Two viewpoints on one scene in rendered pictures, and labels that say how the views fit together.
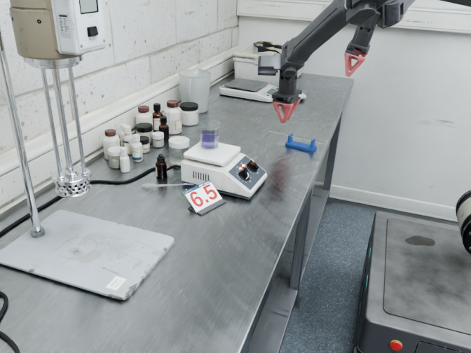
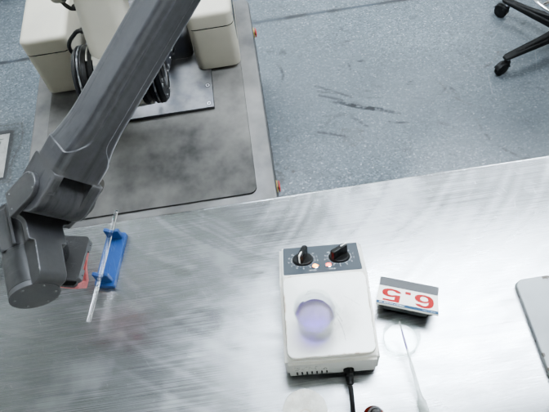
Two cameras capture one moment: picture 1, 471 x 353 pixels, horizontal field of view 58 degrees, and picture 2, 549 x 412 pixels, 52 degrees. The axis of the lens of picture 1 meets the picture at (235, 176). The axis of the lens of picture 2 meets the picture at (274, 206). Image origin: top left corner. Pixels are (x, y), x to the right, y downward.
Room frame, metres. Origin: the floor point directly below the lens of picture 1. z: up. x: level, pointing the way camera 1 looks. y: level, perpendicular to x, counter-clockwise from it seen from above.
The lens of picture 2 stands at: (1.15, 0.31, 1.59)
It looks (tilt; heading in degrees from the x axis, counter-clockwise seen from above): 59 degrees down; 253
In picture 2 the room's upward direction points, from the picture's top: 10 degrees counter-clockwise
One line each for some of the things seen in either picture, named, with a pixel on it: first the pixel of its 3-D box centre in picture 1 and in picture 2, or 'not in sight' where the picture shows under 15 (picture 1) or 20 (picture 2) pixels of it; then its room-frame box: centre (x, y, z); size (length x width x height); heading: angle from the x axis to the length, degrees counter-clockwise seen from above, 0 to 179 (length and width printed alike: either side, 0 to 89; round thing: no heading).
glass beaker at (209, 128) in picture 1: (209, 134); (317, 317); (1.05, 0.08, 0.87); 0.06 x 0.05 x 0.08; 147
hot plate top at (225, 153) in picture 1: (212, 152); (328, 314); (1.03, 0.06, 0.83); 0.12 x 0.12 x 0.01; 68
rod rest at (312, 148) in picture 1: (301, 142); (109, 256); (1.29, -0.21, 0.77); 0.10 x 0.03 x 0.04; 61
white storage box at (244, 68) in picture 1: (270, 64); not in sight; (2.24, -0.16, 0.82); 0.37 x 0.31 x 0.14; 160
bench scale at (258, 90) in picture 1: (251, 89); not in sight; (1.91, -0.06, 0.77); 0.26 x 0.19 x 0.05; 67
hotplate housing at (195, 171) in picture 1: (221, 169); (326, 307); (1.02, 0.04, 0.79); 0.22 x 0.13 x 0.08; 68
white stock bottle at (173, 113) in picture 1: (172, 116); not in sight; (1.38, 0.22, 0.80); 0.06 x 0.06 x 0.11
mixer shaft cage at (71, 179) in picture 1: (64, 127); not in sight; (0.69, 0.30, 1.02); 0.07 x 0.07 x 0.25
